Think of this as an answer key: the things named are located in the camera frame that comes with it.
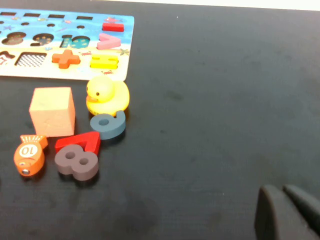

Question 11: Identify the wooden number shape puzzle board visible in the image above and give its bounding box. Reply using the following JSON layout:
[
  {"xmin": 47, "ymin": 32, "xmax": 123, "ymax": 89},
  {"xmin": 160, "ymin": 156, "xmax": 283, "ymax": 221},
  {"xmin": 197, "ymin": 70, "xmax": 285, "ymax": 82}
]
[{"xmin": 0, "ymin": 8, "xmax": 135, "ymax": 81}]

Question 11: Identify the pink greater-than sign piece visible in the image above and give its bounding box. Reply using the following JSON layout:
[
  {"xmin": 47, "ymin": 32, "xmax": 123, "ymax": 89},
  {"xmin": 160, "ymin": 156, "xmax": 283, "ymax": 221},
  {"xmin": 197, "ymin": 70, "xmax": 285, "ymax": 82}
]
[{"xmin": 96, "ymin": 33, "xmax": 120, "ymax": 50}]

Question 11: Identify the orange fish numbered ten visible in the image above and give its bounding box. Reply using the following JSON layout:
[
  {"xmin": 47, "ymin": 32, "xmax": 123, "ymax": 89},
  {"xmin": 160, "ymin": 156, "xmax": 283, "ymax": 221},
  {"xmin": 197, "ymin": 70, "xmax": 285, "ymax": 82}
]
[{"xmin": 13, "ymin": 134, "xmax": 49, "ymax": 177}]

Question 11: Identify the salmon wooden cube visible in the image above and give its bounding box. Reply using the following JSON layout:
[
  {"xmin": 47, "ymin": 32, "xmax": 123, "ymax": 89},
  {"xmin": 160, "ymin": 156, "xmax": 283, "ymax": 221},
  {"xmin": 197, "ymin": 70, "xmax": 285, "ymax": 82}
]
[{"xmin": 28, "ymin": 86, "xmax": 76, "ymax": 138}]

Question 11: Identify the slate blue number nine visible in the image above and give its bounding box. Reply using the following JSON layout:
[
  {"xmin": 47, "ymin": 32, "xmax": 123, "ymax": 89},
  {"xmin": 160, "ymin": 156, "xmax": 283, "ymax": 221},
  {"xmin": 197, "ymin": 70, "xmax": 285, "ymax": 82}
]
[{"xmin": 89, "ymin": 110, "xmax": 127, "ymax": 140}]

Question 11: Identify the orange plus sign piece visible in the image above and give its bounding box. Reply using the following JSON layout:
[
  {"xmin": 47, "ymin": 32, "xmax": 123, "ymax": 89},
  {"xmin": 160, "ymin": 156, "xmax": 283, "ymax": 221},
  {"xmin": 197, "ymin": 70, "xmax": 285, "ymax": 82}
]
[{"xmin": 51, "ymin": 49, "xmax": 81, "ymax": 70}]

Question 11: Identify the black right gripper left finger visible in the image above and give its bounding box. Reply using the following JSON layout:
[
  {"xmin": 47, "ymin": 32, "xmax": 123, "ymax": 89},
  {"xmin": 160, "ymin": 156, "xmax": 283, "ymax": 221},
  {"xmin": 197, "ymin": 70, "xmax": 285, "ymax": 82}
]
[{"xmin": 254, "ymin": 185, "xmax": 320, "ymax": 240}]

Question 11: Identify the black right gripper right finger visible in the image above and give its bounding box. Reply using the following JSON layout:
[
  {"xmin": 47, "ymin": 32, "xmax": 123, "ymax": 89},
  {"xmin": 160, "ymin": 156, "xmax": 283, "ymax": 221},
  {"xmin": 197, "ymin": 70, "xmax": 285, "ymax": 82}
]
[{"xmin": 282, "ymin": 184, "xmax": 320, "ymax": 236}]

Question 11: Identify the yellow rubber duck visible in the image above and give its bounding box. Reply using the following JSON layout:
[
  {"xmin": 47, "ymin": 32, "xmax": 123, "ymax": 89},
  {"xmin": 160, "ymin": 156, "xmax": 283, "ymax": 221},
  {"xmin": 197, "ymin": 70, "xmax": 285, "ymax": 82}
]
[{"xmin": 85, "ymin": 75, "xmax": 131, "ymax": 118}]

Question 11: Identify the yellow equals sign piece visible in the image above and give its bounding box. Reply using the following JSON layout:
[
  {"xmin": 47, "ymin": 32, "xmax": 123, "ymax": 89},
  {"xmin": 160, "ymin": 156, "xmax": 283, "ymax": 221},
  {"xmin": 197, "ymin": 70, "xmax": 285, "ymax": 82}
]
[{"xmin": 90, "ymin": 55, "xmax": 119, "ymax": 70}]

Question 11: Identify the red minus sign piece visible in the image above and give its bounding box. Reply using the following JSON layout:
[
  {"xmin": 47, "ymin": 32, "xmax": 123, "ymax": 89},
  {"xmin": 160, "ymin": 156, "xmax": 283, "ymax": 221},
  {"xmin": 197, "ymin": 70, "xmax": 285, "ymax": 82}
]
[{"xmin": 101, "ymin": 22, "xmax": 125, "ymax": 33}]

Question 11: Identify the brown number eight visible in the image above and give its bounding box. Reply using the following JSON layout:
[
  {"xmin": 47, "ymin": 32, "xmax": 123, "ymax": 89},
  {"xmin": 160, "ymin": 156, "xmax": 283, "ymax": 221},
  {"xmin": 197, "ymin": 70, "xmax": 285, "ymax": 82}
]
[{"xmin": 54, "ymin": 144, "xmax": 100, "ymax": 181}]

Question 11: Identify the red number seven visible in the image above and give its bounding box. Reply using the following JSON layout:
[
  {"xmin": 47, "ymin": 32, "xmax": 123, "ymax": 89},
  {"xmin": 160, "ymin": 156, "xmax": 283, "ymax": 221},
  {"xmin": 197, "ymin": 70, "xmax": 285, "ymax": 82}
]
[{"xmin": 54, "ymin": 131, "xmax": 102, "ymax": 156}]

